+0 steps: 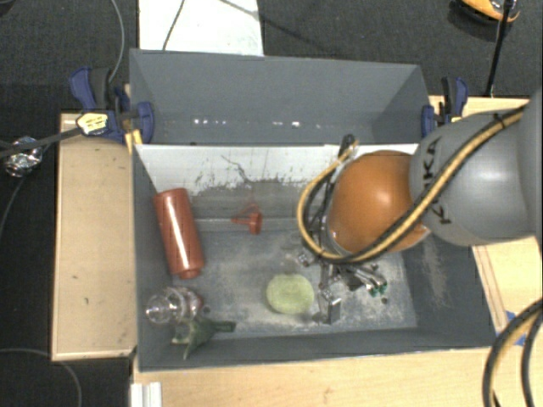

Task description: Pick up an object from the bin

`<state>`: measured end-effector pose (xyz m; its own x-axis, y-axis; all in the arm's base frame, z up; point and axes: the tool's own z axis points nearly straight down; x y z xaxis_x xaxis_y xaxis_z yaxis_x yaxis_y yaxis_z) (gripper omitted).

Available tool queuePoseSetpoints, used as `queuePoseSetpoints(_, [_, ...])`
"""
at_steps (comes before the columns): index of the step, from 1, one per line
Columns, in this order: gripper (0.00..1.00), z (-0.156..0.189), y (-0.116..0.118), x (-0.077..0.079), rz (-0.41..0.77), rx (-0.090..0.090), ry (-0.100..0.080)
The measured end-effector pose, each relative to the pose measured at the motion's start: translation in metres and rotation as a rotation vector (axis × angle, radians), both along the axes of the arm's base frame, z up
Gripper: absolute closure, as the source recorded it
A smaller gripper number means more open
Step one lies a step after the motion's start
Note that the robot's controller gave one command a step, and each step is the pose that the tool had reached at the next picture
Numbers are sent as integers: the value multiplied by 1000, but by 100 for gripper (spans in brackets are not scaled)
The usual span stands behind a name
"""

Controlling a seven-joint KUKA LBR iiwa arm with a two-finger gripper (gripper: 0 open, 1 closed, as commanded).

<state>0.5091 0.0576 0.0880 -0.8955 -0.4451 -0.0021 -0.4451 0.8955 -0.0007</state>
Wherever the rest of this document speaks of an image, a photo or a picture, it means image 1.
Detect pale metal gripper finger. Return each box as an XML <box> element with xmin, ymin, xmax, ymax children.
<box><xmin>316</xmin><ymin>290</ymin><xmax>344</xmax><ymax>326</ymax></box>
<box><xmin>296</xmin><ymin>250</ymin><xmax>328</xmax><ymax>291</ymax></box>

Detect pale green round sponge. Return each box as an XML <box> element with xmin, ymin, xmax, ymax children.
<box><xmin>266</xmin><ymin>273</ymin><xmax>316</xmax><ymax>315</ymax></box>

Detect grey metal bin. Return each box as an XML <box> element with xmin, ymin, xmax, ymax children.
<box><xmin>128</xmin><ymin>47</ymin><xmax>497</xmax><ymax>372</ymax></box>

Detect small red-brown funnel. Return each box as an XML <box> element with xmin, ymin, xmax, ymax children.
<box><xmin>231</xmin><ymin>203</ymin><xmax>264</xmax><ymax>236</ymax></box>

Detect dark green toy animal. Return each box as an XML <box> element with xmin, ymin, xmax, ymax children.
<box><xmin>171</xmin><ymin>316</ymin><xmax>238</xmax><ymax>360</ymax></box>

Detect red-brown cylinder bottle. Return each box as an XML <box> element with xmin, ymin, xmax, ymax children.
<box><xmin>153</xmin><ymin>187</ymin><xmax>206</xmax><ymax>281</ymax></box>

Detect clear glass stopper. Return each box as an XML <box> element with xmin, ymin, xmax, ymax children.
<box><xmin>145</xmin><ymin>287</ymin><xmax>205</xmax><ymax>326</ymax></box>

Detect pale wood board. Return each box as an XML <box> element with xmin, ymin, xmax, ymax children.
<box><xmin>50</xmin><ymin>110</ymin><xmax>139</xmax><ymax>362</ymax></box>

